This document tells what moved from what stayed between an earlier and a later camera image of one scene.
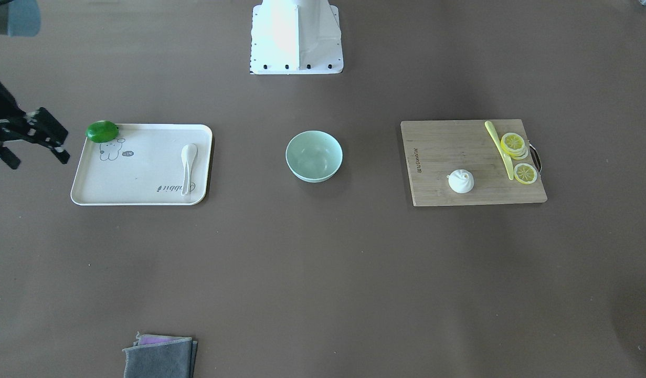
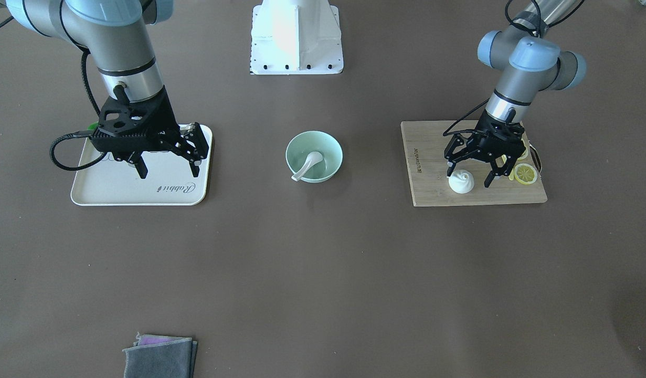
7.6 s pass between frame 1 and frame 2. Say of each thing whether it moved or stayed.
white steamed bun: stayed
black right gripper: moved
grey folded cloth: stayed
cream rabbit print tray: stayed
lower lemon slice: stayed
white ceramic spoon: moved
